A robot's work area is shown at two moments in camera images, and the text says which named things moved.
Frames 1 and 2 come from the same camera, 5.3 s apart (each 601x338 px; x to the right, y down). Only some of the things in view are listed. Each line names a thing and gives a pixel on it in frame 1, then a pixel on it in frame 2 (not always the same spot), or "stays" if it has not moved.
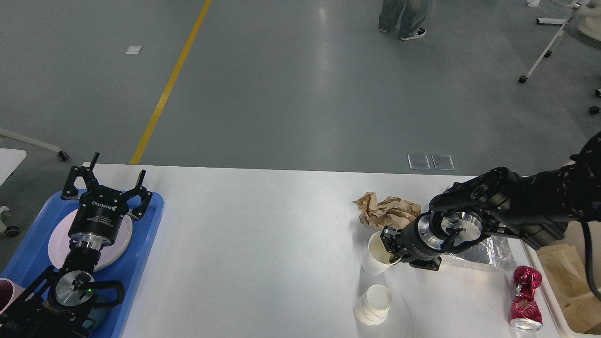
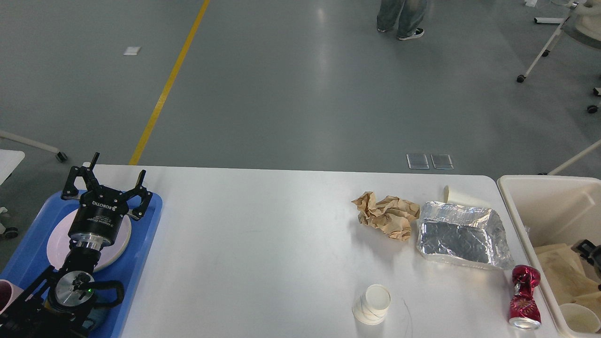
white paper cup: (372, 307) stays
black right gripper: (419, 240) -> (588, 250)
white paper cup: (376, 261) -> (579, 318)
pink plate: (59, 241) stays
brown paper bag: (568, 277) stays
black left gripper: (97, 222) stays
